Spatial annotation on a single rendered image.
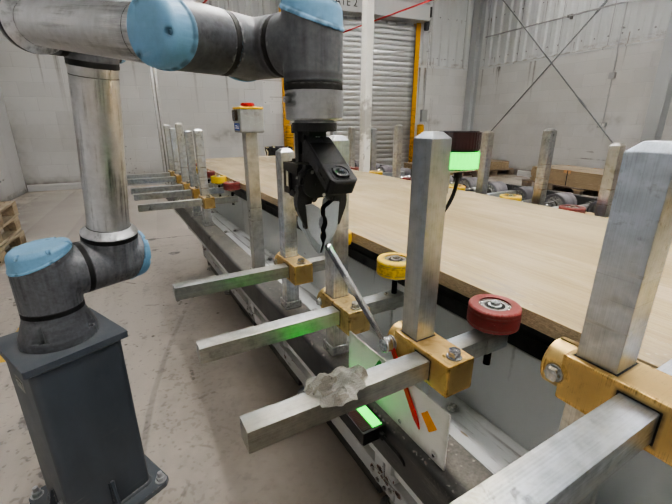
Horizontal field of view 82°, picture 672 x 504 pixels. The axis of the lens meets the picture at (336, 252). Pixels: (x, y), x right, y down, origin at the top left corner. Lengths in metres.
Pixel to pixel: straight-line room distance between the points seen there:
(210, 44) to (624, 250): 0.54
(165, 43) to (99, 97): 0.60
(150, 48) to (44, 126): 8.03
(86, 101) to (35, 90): 7.46
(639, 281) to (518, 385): 0.45
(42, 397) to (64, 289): 0.28
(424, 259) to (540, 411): 0.37
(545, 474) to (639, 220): 0.21
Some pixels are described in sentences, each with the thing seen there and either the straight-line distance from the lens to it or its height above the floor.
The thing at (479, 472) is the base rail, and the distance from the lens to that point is 0.67.
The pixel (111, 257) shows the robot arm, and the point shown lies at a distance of 1.28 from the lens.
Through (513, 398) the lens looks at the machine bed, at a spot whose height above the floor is 0.70.
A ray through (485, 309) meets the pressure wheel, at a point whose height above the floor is 0.91.
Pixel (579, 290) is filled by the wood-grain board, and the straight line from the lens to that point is 0.80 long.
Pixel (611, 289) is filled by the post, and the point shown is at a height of 1.05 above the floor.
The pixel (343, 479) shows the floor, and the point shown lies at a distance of 1.56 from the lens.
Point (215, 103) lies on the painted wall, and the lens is 8.50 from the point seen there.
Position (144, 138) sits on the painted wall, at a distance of 8.43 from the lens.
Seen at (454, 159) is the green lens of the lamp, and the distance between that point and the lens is 0.55.
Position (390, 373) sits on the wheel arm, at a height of 0.86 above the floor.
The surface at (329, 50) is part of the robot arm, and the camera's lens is 0.61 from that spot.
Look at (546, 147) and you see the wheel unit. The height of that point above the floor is 1.09.
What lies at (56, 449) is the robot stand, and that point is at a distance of 1.40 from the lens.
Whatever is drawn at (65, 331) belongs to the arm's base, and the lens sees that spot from 1.28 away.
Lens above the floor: 1.18
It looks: 19 degrees down
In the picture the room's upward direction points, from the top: straight up
